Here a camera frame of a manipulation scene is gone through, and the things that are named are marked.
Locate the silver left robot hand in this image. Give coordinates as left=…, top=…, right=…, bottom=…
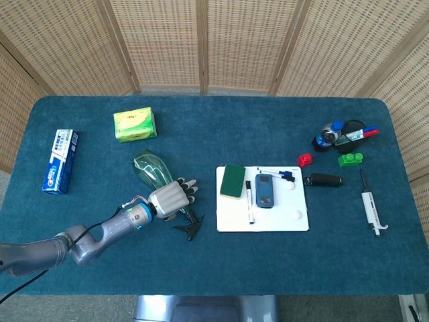
left=147, top=177, right=199, bottom=221

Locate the green transparent spray bottle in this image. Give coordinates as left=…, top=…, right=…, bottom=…
left=131, top=150, right=206, bottom=242

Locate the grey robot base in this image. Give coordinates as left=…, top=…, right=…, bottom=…
left=133, top=294, right=279, bottom=322

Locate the cola bottle blue cap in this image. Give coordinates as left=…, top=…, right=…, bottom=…
left=311, top=120, right=345, bottom=154

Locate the green yellow sponge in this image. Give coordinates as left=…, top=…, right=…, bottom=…
left=219, top=164, right=247, bottom=199

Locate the blue table cloth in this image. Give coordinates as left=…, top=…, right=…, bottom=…
left=0, top=95, right=429, bottom=297

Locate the green yellow tissue pack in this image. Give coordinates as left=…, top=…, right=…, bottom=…
left=113, top=107, right=158, bottom=144

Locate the long black-capped whiteboard marker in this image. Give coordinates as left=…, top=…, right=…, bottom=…
left=245, top=180, right=256, bottom=225

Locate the blue whiteboard eraser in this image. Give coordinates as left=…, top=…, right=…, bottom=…
left=254, top=173, right=278, bottom=209

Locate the white magnetic whiteboard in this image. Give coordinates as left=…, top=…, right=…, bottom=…
left=215, top=165, right=310, bottom=233

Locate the blue white toothpaste box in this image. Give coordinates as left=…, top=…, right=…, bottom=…
left=41, top=129, right=80, bottom=195

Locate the blue-capped whiteboard marker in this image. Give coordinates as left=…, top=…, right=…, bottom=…
left=257, top=166, right=293, bottom=178

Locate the blue capped marker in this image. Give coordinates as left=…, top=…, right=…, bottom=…
left=258, top=170, right=296, bottom=183

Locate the woven wooden folding screen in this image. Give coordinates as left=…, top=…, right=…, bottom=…
left=0, top=0, right=429, bottom=246

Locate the green toy block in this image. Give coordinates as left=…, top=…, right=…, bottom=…
left=337, top=152, right=364, bottom=168

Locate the black mesh pen holder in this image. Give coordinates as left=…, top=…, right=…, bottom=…
left=334, top=119, right=369, bottom=154

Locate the white laboratory pipette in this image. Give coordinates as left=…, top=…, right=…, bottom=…
left=359, top=168, right=389, bottom=238

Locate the red-capped marker in holder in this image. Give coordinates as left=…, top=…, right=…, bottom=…
left=345, top=129, right=381, bottom=142

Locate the blue-capped marker in holder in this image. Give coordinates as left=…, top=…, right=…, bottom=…
left=348, top=125, right=379, bottom=137

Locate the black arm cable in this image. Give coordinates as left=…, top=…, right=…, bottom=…
left=0, top=205, right=135, bottom=305

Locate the white stand frame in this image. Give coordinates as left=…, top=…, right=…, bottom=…
left=398, top=293, right=429, bottom=322

